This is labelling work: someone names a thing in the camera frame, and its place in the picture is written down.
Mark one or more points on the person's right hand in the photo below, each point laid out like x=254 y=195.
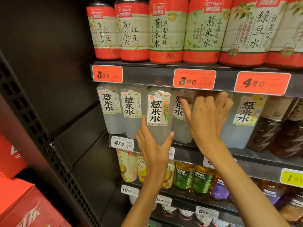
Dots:
x=208 y=125

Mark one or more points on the person's left hand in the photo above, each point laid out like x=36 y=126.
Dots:
x=153 y=158

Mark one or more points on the person's right middle finger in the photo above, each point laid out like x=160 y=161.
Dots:
x=209 y=102

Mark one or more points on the person's right little finger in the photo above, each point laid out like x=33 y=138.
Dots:
x=228 y=105

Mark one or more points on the person's right thumb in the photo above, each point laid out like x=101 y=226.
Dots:
x=186 y=108

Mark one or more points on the person's left thumb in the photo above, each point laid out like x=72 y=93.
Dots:
x=169 y=140

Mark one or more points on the clear square water bottle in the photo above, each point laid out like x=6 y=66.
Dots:
x=110 y=111
x=241 y=125
x=131 y=113
x=158 y=111
x=178 y=125

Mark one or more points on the person's right forearm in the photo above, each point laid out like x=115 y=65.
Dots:
x=239 y=186

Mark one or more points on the person's left forearm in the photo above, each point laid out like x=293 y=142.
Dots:
x=144 y=205

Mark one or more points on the white price tag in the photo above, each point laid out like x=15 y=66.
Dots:
x=122 y=143
x=207 y=212
x=171 y=153
x=129 y=190
x=163 y=200
x=207 y=163

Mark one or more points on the orange price tag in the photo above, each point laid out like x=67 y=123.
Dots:
x=262 y=83
x=107 y=73
x=194 y=79

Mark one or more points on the yellow-label juice bottle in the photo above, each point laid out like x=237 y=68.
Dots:
x=170 y=174
x=141 y=169
x=127 y=166

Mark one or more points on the green-label tea bottle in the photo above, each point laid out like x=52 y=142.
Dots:
x=202 y=180
x=183 y=177

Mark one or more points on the dark brown tea bottle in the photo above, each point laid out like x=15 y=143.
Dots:
x=290 y=137
x=267 y=130

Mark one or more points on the grey metal shelf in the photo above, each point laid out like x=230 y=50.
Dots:
x=227 y=221
x=187 y=198
x=151 y=76
x=255 y=163

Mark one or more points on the white-label bottle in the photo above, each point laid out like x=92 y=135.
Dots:
x=133 y=199
x=169 y=210
x=186 y=214
x=202 y=221
x=220 y=224

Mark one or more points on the purple-label tea bottle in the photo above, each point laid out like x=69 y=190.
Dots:
x=219 y=190

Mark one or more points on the row of red-banded tea bottles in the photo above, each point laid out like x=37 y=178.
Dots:
x=203 y=30

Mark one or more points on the yellow price tag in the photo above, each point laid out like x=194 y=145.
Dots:
x=292 y=177

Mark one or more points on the amber tea bottle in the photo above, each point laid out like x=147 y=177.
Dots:
x=293 y=208
x=271 y=192

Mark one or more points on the black perforated shelf upright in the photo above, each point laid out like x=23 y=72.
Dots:
x=35 y=130

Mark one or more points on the red cardboard drinks box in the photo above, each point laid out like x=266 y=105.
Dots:
x=26 y=205
x=9 y=156

